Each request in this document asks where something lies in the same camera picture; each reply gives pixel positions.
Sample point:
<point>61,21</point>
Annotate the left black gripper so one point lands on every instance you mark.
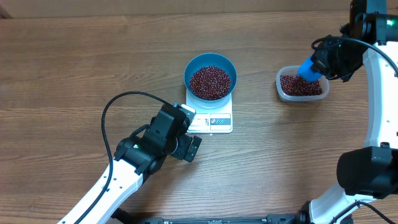
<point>181,152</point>

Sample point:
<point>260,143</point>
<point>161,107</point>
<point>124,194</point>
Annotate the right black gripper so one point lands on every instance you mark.
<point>320,62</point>

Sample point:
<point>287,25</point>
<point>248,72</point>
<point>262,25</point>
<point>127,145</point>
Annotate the blue plastic measuring scoop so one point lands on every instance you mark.
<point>307,73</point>

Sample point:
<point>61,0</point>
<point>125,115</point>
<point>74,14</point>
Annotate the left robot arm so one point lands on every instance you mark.
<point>136,158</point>

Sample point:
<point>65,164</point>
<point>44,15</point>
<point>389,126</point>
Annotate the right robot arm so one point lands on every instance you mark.
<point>369,41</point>

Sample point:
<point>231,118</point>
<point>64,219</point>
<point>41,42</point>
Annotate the white digital kitchen scale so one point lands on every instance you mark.
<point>212,117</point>

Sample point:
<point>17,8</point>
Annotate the red beans in bowl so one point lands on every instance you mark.
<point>210,83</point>

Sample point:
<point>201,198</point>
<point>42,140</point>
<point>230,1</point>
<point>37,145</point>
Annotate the blue metal bowl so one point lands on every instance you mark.
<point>210,59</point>

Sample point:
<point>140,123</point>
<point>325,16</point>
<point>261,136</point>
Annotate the clear plastic food container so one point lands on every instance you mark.
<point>292,71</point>

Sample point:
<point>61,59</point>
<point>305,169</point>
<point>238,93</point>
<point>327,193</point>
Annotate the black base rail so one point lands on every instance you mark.
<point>124,217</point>

